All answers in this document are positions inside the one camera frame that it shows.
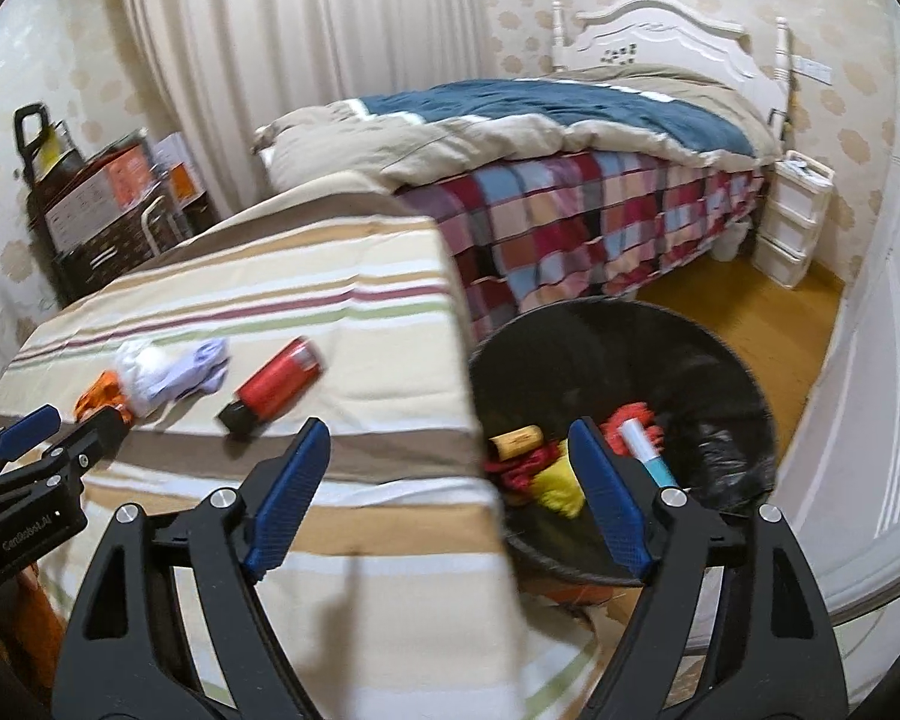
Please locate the plaid bed sheet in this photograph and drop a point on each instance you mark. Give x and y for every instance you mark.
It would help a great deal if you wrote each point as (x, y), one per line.
(596, 223)

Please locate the red black bottle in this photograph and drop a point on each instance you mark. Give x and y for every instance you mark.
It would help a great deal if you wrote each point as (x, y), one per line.
(270, 391)

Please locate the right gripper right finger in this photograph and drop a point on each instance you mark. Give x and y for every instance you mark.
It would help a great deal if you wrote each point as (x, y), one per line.
(772, 650)

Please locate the purple crumpled glove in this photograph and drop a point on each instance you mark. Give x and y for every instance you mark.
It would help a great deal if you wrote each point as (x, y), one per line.
(200, 370)

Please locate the black trash bin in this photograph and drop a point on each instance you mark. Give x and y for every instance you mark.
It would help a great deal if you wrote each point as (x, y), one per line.
(586, 358)

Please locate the wall switch plate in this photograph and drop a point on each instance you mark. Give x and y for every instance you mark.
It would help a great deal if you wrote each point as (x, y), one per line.
(811, 69)

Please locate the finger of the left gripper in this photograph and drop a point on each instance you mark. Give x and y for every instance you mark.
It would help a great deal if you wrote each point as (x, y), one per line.
(26, 433)
(96, 438)

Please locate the wine cork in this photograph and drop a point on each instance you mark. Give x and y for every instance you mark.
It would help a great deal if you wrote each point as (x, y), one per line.
(514, 444)

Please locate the blue beige duvet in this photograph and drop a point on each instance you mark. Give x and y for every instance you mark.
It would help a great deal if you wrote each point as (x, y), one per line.
(386, 142)

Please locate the white bed headboard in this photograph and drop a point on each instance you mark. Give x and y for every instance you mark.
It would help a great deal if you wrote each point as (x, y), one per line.
(666, 32)

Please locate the beige striped curtain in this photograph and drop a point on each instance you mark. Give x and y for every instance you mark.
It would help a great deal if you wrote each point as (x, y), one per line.
(226, 67)

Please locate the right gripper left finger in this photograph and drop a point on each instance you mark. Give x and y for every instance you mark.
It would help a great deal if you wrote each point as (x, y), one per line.
(126, 653)

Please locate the white wardrobe door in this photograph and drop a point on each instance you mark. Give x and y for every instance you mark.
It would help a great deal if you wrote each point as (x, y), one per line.
(840, 482)

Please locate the white plastic drawer unit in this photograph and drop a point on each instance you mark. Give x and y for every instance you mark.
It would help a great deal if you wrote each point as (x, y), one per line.
(792, 218)

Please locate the striped table cloth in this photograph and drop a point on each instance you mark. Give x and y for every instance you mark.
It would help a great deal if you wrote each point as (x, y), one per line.
(397, 599)

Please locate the white teal tube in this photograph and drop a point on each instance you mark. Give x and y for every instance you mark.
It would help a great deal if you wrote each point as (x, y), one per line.
(641, 447)

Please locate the orange white cardboard box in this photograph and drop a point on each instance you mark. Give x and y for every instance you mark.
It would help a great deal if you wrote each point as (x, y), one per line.
(100, 198)

